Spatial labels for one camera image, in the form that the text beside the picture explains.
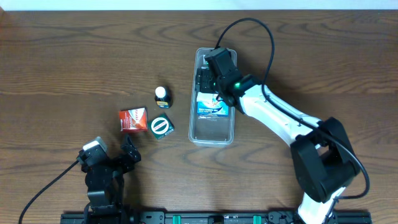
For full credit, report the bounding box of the white green medicine box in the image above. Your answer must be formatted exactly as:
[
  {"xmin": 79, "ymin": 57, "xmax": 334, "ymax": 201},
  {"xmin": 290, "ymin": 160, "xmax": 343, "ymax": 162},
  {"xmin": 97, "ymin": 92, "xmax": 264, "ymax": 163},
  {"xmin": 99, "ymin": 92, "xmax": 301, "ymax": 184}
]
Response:
[{"xmin": 203, "ymin": 54, "xmax": 214, "ymax": 68}]

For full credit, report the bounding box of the blue cooling patch packet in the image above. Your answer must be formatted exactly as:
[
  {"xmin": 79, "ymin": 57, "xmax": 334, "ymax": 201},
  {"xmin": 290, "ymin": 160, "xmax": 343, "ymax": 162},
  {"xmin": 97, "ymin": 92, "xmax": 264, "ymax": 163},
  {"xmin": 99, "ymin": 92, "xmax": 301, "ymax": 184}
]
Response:
[{"xmin": 197, "ymin": 92, "xmax": 229, "ymax": 117}]

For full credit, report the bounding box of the red Panadol box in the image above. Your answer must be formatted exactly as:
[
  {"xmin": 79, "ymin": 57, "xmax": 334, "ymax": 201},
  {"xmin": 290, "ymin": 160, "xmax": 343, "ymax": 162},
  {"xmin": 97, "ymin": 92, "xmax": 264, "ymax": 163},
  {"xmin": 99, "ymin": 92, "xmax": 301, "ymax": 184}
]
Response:
[{"xmin": 119, "ymin": 108, "xmax": 148, "ymax": 133}]

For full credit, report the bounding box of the dark cough syrup bottle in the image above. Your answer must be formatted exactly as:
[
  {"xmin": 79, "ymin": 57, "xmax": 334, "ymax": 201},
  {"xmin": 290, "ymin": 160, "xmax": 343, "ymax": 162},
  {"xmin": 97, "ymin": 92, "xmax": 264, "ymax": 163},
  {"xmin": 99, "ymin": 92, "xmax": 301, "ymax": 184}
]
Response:
[{"xmin": 155, "ymin": 86, "xmax": 172, "ymax": 109}]

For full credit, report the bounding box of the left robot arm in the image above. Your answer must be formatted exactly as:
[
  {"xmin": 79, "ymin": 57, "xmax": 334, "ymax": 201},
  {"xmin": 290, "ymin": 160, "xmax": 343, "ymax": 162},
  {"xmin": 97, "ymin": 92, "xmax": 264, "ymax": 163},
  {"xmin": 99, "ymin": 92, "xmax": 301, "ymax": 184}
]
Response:
[{"xmin": 77, "ymin": 134, "xmax": 141, "ymax": 223}]

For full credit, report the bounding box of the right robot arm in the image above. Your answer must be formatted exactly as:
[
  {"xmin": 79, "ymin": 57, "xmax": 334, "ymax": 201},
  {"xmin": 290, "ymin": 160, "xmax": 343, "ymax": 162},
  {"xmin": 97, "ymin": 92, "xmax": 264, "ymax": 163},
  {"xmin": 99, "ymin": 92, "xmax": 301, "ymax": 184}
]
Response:
[{"xmin": 194, "ymin": 67, "xmax": 366, "ymax": 223}]

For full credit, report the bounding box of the clear plastic container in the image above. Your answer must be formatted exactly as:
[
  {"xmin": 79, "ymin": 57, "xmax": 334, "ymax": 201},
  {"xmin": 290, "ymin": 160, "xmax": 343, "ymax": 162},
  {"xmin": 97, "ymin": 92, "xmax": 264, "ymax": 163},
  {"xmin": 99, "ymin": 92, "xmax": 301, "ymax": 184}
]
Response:
[{"xmin": 188, "ymin": 47, "xmax": 236, "ymax": 147}]

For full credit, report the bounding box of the green Zam-Buk box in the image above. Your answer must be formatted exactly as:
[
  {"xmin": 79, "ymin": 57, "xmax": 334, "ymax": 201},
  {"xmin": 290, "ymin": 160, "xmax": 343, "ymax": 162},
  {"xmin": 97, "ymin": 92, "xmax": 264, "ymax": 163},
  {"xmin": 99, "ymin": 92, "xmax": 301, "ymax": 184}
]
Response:
[{"xmin": 149, "ymin": 113, "xmax": 175, "ymax": 140}]

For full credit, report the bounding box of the left black cable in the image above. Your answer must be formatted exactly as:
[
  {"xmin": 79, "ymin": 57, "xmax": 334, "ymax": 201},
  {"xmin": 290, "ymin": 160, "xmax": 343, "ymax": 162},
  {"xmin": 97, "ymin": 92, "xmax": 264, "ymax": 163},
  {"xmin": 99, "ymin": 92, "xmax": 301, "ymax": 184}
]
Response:
[{"xmin": 18, "ymin": 160, "xmax": 80, "ymax": 224}]

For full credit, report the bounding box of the black cable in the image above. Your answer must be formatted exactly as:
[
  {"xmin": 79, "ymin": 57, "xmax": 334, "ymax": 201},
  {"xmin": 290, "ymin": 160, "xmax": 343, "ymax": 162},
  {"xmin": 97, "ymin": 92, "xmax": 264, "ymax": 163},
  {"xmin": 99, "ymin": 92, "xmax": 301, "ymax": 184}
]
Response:
[
  {"xmin": 18, "ymin": 160, "xmax": 80, "ymax": 224},
  {"xmin": 214, "ymin": 17, "xmax": 371, "ymax": 200}
]

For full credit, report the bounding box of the right black cable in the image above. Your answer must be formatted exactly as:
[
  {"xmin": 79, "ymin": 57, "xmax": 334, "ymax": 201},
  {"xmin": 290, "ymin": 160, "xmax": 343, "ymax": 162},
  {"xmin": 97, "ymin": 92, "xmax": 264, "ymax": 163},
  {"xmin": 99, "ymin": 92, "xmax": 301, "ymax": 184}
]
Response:
[{"xmin": 214, "ymin": 17, "xmax": 371, "ymax": 200}]

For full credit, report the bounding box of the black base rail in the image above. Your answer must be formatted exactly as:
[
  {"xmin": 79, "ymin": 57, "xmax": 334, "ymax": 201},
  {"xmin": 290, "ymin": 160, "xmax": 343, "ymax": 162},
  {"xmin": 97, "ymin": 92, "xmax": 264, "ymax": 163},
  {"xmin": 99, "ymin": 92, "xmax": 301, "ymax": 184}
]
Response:
[{"xmin": 60, "ymin": 210, "xmax": 373, "ymax": 224}]

